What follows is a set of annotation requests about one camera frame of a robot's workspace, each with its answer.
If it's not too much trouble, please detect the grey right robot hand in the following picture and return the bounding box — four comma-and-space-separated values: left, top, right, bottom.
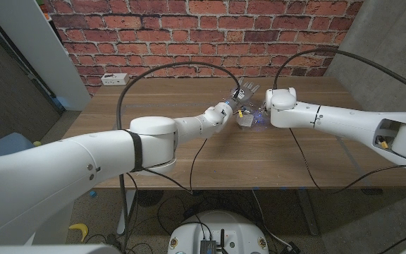
255, 100, 273, 123

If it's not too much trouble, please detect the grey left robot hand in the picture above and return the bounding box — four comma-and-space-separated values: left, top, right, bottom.
228, 81, 262, 109

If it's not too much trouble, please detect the clear cellophane sheet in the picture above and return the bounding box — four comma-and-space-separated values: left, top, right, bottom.
229, 79, 273, 133

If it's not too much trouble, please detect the small white box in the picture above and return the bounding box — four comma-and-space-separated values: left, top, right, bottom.
236, 111, 255, 128

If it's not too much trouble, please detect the small silver electronics box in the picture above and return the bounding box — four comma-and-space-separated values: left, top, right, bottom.
199, 239, 218, 254

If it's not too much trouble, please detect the red brick printed backdrop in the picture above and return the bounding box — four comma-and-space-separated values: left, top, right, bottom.
42, 0, 364, 96

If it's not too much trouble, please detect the grey table leg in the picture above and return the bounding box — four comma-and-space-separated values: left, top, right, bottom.
296, 190, 320, 236

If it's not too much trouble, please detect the white robot torso base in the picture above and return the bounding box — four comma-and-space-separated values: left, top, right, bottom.
167, 210, 270, 254

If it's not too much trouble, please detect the white power strip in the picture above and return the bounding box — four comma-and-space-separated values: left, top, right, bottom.
100, 73, 130, 87

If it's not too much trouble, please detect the black round grille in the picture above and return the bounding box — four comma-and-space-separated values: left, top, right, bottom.
135, 190, 164, 208

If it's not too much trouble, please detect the white table leg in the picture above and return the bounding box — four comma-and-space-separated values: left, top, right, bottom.
116, 190, 137, 234

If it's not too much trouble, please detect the yellow banana toy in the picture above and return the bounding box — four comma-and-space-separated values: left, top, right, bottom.
68, 222, 90, 243

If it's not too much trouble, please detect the white partition panel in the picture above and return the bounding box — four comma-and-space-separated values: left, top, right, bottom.
0, 0, 92, 112

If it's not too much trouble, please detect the blue grey container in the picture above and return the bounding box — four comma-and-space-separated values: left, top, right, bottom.
0, 132, 37, 159

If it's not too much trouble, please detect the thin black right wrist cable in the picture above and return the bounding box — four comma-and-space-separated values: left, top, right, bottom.
289, 127, 406, 195

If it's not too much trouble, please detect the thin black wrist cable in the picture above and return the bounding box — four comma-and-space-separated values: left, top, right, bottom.
289, 127, 406, 195
142, 138, 208, 195

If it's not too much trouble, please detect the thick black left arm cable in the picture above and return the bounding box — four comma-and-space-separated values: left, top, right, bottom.
116, 61, 242, 253

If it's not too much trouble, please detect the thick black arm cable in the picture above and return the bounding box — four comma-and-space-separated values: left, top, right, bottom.
272, 48, 406, 99
116, 61, 242, 253

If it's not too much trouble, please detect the thin black left wrist cable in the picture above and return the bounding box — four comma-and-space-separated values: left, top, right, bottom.
142, 138, 208, 195

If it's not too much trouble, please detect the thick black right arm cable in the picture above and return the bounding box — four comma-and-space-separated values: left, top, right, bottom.
272, 48, 406, 99

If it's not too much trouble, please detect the white floor cable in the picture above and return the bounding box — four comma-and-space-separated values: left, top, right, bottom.
251, 190, 293, 248

